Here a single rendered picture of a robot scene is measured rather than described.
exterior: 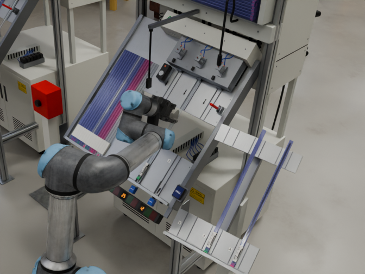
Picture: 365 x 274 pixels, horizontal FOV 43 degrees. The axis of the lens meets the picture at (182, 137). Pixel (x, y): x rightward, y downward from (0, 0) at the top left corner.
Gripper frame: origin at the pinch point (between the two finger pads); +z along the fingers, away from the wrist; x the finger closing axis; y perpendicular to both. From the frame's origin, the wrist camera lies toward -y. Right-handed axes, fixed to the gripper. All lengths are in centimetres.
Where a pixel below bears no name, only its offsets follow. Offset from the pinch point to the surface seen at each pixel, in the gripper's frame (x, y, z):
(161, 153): -2.6, -14.5, -1.8
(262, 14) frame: -22, 53, -10
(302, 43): -21, 58, 41
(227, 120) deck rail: -21.1, 10.1, 4.6
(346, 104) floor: 4, 65, 262
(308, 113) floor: 21, 42, 228
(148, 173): -2.2, -24.6, -3.8
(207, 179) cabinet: -13.2, -19.3, 28.9
